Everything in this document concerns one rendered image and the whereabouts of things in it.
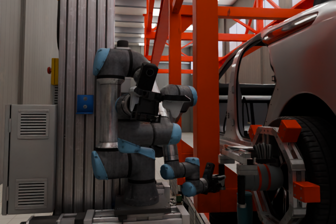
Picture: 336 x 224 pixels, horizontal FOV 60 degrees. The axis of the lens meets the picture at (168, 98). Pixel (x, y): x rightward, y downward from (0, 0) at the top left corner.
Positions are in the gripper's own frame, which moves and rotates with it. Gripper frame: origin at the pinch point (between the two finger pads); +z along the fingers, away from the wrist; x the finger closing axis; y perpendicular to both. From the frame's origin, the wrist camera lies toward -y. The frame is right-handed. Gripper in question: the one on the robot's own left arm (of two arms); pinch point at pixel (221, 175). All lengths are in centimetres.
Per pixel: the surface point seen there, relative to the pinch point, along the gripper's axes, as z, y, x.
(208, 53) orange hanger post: 19, -79, -20
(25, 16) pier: 104, -241, -512
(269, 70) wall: 863, -199, -297
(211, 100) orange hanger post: 21, -46, -19
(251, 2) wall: 949, -502, -397
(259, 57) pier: 889, -258, -341
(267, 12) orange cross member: 251, -185, -66
